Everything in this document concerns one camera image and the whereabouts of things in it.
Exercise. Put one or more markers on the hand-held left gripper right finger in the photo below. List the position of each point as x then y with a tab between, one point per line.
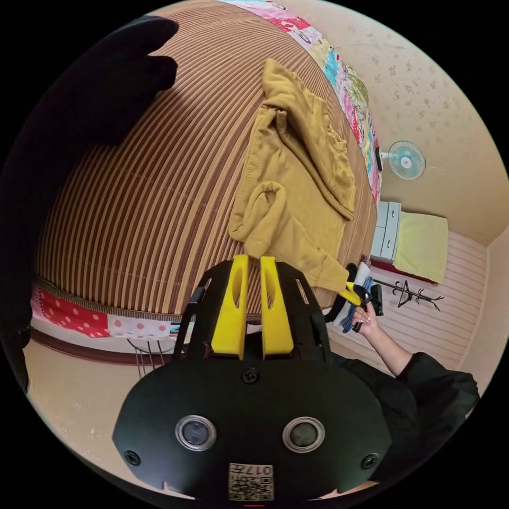
276	310

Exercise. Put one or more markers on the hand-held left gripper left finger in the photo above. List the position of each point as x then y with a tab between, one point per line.
230	310

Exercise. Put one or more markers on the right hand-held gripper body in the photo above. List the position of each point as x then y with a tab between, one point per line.
362	278

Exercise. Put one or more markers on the brown long sleeve shirt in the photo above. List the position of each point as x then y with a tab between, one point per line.
294	179

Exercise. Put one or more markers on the person's right forearm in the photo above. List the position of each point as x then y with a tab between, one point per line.
387	352

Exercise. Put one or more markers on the person's right hand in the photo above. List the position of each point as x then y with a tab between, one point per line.
366	320

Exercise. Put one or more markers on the white cupboard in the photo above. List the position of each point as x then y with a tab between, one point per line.
387	230

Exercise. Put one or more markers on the black coat rack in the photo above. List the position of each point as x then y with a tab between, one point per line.
415	295

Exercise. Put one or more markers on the pale yellow cloth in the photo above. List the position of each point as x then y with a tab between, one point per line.
421	246

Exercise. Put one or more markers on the bed with striped woven mat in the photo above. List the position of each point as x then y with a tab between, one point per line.
139	199

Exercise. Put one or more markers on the pile of clothes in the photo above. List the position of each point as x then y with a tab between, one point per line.
79	99

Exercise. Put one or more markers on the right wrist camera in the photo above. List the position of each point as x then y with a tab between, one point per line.
377	300

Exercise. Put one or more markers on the wall fan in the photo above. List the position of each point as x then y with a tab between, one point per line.
405	161

